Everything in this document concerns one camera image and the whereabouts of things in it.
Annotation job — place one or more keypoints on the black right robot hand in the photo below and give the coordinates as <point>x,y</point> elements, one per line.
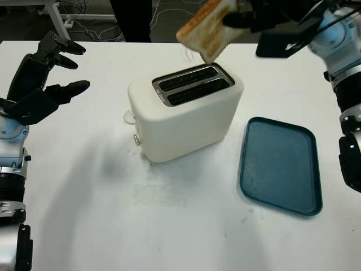
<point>268,14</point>

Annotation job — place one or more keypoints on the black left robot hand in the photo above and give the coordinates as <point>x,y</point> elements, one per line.
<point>28,73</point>

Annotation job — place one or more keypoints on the slice of toast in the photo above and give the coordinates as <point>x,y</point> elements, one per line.
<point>208,31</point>

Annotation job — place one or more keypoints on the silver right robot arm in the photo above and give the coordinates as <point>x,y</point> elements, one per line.
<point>347,79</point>

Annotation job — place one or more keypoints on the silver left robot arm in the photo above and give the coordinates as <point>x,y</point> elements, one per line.
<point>11,146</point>

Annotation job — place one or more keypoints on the white toaster lever knob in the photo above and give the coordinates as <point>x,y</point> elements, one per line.
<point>129,117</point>

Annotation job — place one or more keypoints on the person in cream jacket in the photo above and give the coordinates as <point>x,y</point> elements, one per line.
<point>132,19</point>

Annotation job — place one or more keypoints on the white two-slot toaster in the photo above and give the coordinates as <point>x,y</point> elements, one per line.
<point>191,127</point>

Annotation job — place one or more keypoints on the white power strip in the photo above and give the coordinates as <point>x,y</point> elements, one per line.
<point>68,24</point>

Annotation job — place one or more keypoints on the white desk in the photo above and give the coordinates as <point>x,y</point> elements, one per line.
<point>59,17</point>

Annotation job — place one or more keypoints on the teal plastic tray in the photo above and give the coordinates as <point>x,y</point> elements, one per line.
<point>280,166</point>

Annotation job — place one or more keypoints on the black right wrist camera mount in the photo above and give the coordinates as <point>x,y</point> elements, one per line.
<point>273,45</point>

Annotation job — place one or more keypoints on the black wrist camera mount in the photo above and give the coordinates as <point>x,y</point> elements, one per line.
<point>273,45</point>
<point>34,109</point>

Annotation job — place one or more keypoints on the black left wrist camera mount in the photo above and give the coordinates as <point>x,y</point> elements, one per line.
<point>34,109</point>

